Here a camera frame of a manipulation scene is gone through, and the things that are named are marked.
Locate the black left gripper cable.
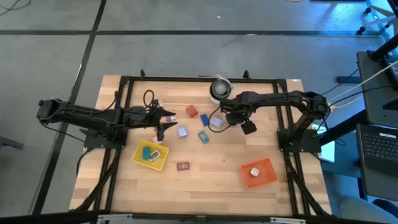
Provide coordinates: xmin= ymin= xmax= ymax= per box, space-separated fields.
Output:
xmin=142 ymin=90 xmax=156 ymax=108

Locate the grey floor object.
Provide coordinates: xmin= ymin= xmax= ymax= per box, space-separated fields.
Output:
xmin=0 ymin=136 xmax=25 ymax=150

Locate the orange plastic basket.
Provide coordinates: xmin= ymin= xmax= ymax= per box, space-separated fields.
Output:
xmin=239 ymin=157 xmax=279 ymax=189

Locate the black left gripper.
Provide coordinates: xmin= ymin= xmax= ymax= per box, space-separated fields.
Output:
xmin=124 ymin=99 xmax=179 ymax=142

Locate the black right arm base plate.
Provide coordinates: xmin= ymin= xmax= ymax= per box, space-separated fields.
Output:
xmin=277 ymin=129 xmax=322 ymax=154

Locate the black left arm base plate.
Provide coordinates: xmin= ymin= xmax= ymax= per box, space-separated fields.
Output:
xmin=83 ymin=127 xmax=128 ymax=149

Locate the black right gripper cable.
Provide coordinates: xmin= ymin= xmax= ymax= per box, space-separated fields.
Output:
xmin=207 ymin=105 xmax=233 ymax=134

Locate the silver frame bracket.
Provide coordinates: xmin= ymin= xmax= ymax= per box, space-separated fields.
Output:
xmin=269 ymin=217 xmax=307 ymax=224
xmin=96 ymin=213 xmax=134 ymax=224

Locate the black laptop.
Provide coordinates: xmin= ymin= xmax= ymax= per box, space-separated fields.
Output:
xmin=356 ymin=123 xmax=398 ymax=179

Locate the black side table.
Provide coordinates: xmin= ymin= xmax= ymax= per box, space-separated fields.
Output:
xmin=356 ymin=50 xmax=398 ymax=202

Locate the white digital clock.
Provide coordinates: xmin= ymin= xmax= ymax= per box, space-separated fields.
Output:
xmin=147 ymin=149 xmax=162 ymax=162

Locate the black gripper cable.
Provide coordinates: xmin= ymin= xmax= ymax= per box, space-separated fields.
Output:
xmin=207 ymin=105 xmax=233 ymax=134
xmin=142 ymin=90 xmax=156 ymax=108

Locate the white paper sheet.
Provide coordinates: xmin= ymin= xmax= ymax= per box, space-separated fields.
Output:
xmin=320 ymin=140 xmax=336 ymax=163

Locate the red rectangular box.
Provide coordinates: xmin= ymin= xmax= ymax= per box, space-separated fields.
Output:
xmin=185 ymin=105 xmax=199 ymax=118

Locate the black monitor stand pole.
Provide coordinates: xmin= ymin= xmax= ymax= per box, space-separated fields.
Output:
xmin=368 ymin=34 xmax=398 ymax=62

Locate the white cable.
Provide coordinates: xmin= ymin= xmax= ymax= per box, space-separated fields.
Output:
xmin=331 ymin=58 xmax=398 ymax=101

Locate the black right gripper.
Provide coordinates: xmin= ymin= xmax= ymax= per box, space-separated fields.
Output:
xmin=220 ymin=96 xmax=258 ymax=136

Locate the grey chair seat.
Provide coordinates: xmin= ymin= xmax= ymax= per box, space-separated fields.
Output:
xmin=338 ymin=194 xmax=398 ymax=224

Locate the yellow plastic basket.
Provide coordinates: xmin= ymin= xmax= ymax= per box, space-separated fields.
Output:
xmin=131 ymin=139 xmax=170 ymax=172

